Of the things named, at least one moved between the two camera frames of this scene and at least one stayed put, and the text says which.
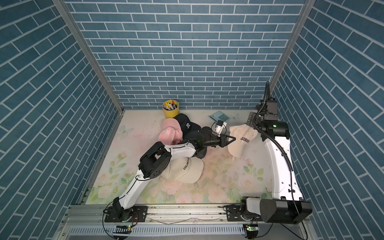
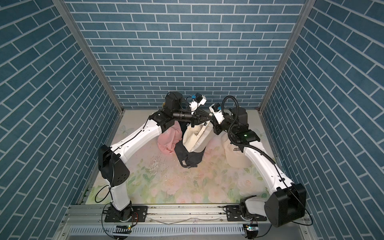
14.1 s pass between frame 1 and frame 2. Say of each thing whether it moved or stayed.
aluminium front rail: stayed
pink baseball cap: stayed
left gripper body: moved
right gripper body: moved
